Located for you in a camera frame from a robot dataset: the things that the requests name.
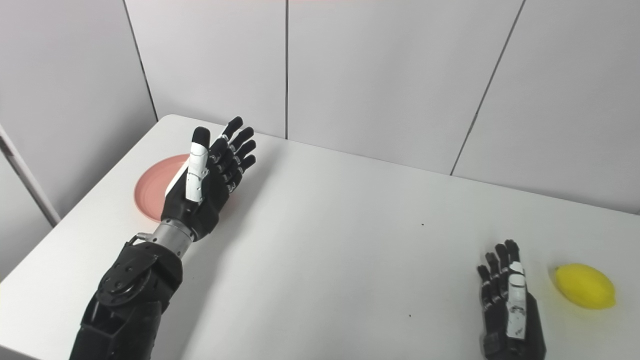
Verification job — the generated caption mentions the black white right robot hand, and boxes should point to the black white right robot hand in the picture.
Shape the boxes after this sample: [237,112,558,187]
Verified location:
[476,239,547,360]

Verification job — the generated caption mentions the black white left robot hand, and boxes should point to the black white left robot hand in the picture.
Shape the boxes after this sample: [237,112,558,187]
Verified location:
[161,116,257,242]

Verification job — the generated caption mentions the pink round plate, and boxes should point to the pink round plate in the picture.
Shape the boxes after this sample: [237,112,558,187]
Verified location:
[134,154,236,224]

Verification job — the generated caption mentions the yellow lemon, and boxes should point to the yellow lemon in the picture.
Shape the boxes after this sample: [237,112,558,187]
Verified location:
[554,263,617,310]

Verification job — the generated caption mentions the white partition post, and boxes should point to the white partition post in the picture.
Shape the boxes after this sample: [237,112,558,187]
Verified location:
[0,124,62,227]

